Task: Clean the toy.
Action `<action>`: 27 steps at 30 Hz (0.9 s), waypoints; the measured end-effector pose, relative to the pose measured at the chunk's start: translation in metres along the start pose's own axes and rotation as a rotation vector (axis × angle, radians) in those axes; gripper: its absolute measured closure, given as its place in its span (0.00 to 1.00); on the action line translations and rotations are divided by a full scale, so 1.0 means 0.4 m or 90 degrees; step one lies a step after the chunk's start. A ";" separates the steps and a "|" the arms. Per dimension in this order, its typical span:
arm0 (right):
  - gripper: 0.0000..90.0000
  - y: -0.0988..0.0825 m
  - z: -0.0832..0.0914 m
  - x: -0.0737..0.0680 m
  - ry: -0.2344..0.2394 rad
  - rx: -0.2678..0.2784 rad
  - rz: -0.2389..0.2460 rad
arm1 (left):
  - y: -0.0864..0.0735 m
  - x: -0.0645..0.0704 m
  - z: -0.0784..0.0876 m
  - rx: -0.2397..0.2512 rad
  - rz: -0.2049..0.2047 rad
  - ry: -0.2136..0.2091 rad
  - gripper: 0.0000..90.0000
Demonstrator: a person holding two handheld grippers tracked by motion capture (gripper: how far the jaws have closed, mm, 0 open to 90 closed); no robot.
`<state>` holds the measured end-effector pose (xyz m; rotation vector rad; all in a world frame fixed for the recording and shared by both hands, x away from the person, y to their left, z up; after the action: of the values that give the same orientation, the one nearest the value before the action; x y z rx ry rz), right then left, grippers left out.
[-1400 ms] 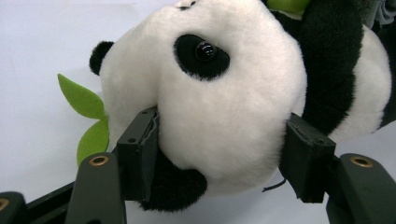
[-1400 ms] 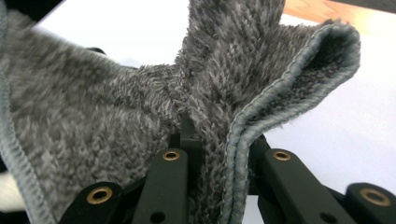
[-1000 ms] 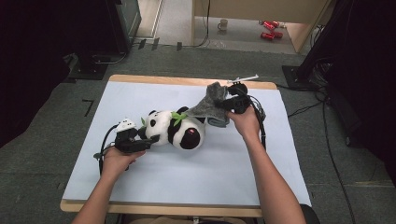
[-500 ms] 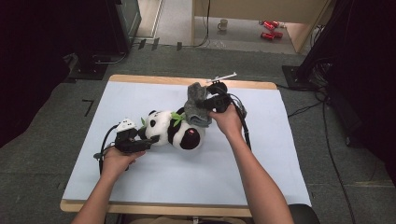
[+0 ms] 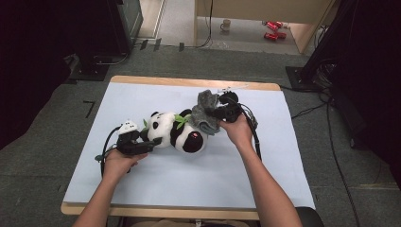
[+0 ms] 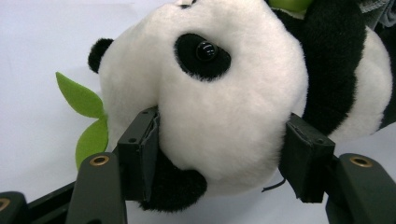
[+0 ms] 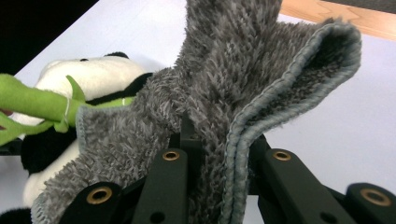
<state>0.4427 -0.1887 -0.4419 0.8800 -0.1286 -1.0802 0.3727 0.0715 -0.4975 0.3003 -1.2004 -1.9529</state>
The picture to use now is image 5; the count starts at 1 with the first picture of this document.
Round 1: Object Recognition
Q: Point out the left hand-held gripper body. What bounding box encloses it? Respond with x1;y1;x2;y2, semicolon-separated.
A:
116;119;149;156

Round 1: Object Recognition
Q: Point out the black cable by cabinet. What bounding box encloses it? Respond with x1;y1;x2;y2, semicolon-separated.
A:
94;44;140;66

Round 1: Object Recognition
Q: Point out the dark curtain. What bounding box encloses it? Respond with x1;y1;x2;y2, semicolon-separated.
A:
0;0;110;150
329;0;401;190

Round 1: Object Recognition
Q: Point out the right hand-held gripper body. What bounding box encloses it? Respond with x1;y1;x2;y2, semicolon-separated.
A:
217;84;250;124

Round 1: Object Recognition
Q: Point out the grey towel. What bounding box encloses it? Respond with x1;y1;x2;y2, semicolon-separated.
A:
188;89;221;136

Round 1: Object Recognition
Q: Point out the tan fabric with white tag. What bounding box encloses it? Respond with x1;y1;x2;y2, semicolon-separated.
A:
131;218;250;227

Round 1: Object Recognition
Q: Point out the dark cabinet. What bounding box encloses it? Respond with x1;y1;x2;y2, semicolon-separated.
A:
107;0;145;55

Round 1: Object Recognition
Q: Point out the black angled tape mark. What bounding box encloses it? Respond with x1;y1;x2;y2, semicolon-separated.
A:
82;100;96;119

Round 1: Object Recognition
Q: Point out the long black floor cable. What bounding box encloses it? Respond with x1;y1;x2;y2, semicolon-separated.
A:
278;84;362;227

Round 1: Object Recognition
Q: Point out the short black floor cable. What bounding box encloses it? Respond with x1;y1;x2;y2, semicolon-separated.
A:
290;101;329;120

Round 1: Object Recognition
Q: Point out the black hanging cable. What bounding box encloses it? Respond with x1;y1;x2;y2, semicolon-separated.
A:
188;0;214;49

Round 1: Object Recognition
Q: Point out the person's right hand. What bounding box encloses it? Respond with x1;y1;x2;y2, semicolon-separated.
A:
219;113;255;151

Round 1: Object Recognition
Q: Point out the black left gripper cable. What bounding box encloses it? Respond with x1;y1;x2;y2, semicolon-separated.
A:
94;125;123;178

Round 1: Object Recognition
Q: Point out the light blue table mat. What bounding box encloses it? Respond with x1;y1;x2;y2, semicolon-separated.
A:
62;82;316;211

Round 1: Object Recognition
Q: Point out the person's left hand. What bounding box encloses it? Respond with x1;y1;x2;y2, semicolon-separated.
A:
102;148;148;183

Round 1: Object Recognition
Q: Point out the black stand with base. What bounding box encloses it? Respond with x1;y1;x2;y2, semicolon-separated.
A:
285;0;358;93

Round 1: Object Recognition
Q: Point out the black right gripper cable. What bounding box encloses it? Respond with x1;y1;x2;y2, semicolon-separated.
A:
232;96;263;161

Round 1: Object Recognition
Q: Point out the light wooden desk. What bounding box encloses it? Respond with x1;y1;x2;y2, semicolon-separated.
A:
193;0;336;55

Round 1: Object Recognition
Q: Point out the black stand base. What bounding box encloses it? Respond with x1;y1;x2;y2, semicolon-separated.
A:
69;55;111;82

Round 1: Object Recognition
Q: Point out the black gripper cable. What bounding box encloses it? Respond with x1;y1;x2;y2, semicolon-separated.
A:
94;125;123;178
232;96;263;161

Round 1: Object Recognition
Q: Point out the wooden table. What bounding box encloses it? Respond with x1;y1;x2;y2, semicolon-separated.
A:
60;75;316;221

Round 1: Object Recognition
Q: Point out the panda plush toy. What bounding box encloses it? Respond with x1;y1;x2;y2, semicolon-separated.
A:
140;108;209;154

